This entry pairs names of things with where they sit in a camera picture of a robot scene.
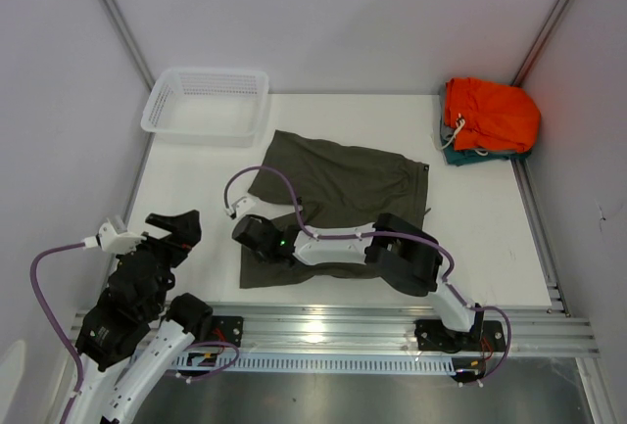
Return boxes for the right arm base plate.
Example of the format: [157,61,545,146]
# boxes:
[414,319,506,354]

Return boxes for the white slotted cable duct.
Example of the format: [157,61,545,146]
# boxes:
[169,351,456,376]

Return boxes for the olive green shorts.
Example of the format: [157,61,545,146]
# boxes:
[238,129,431,291]

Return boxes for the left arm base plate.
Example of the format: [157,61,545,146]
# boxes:
[207,315,244,347]

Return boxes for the grey folded shorts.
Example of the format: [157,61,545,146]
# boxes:
[437,85,455,151]

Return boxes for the white plastic basket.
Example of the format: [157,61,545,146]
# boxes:
[140,67,269,148]

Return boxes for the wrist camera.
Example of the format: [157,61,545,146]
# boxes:
[82,216,146,255]
[225,196,257,219]

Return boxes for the orange folded shorts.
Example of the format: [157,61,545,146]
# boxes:
[443,77,541,154]

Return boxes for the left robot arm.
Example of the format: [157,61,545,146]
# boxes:
[58,210,213,423]

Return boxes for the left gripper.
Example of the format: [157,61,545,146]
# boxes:
[118,210,201,314]

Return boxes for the aluminium frame rail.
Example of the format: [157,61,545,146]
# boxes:
[214,304,600,357]

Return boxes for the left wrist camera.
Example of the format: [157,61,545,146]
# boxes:
[82,216,146,255]

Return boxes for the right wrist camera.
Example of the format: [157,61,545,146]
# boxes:
[225,196,257,219]

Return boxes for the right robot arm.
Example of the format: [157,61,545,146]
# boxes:
[232,213,483,353]

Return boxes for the teal folded shorts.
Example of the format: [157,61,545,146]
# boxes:
[443,148,532,166]

